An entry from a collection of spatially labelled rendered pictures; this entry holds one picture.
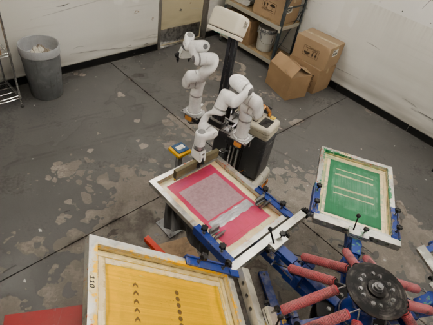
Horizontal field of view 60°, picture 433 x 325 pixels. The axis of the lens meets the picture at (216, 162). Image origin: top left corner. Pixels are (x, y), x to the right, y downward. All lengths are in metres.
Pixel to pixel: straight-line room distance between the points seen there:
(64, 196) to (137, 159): 0.86
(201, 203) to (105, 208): 1.42
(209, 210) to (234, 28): 1.15
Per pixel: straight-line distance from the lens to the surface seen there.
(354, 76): 6.05
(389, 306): 2.02
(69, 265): 3.39
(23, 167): 4.23
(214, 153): 2.61
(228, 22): 2.34
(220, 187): 2.63
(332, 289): 2.01
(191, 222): 2.35
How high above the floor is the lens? 2.84
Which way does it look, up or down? 42 degrees down
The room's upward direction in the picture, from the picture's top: 11 degrees clockwise
